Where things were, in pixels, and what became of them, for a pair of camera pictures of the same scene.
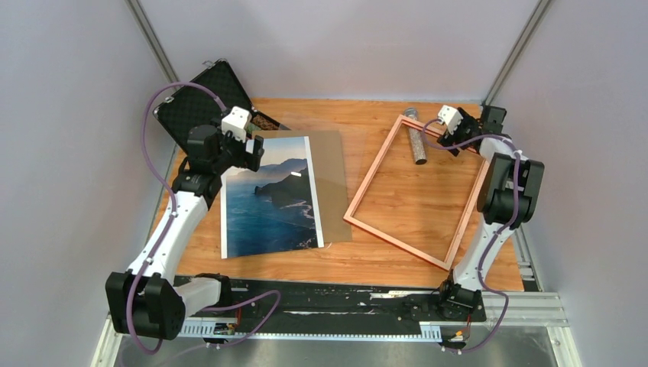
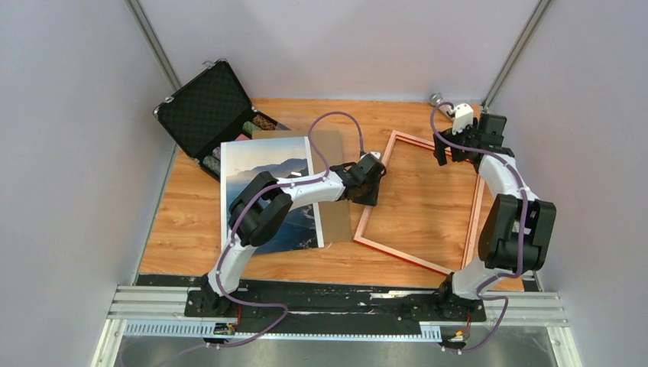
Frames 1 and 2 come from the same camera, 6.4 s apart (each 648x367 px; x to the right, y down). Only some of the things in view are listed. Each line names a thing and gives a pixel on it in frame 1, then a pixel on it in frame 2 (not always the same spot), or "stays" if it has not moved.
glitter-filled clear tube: [417, 139] to [435, 99]
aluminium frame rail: [539, 310] stays
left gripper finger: [258, 145] to [367, 195]
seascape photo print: [275, 209] stays
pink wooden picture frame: [477, 183] to [410, 258]
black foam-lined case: [191, 107] stays
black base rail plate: [277, 305] stays
